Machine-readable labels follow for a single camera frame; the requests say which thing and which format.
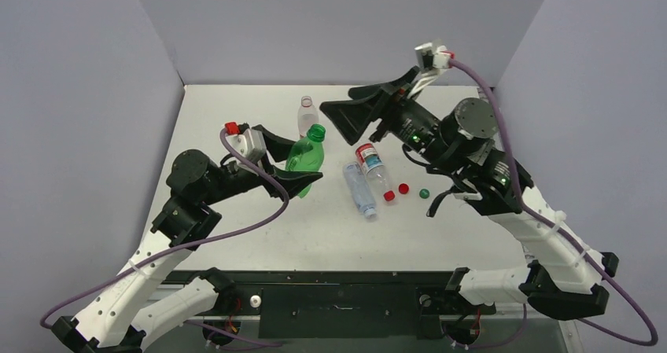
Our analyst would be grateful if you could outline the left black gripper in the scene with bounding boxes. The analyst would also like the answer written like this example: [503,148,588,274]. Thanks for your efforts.
[201,127,322,206]

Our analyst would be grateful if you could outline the green plastic bottle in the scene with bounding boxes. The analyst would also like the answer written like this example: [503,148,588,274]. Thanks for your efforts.
[285,123,326,172]

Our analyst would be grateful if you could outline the green bottle cap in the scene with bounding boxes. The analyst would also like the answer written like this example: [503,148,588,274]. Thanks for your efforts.
[419,189,430,200]

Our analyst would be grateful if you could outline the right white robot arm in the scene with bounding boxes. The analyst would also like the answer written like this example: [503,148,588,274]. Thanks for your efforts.
[320,68,618,321]

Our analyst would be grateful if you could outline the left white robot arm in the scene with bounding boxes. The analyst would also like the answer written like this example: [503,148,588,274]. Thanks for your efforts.
[40,123,322,352]

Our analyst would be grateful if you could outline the clear bottle red blue label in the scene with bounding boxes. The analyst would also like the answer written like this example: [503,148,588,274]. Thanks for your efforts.
[355,143,396,203]

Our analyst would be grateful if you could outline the clear bottle blue cap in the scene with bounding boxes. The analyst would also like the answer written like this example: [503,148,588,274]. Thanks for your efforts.
[342,162,377,219]

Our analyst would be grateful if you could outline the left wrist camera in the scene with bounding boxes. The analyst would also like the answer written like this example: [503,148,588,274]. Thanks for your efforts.
[224,122,267,164]

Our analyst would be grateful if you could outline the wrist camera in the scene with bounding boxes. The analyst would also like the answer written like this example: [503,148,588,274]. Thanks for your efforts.
[407,41,455,98]
[224,122,267,164]

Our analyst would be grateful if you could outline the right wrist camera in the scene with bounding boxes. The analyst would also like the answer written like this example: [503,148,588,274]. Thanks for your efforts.
[407,41,455,98]

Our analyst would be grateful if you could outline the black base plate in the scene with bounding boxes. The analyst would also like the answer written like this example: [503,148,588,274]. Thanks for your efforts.
[201,270,500,340]

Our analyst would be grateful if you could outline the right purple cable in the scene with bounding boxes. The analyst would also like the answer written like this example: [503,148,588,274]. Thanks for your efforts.
[448,60,659,347]

